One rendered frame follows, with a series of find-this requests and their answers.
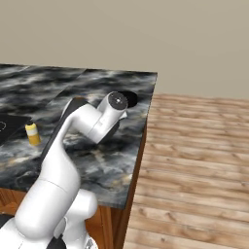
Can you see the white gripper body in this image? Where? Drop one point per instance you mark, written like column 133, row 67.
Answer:
column 123, row 115

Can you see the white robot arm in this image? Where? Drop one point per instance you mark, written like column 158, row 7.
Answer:
column 58, row 181

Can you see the yellow mustard bottle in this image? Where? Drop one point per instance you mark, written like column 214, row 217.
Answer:
column 33, row 136

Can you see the wooden counter cabinet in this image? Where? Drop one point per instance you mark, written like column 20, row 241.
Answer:
column 113, row 227

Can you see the black hob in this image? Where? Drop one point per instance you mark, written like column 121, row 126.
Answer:
column 9, row 126

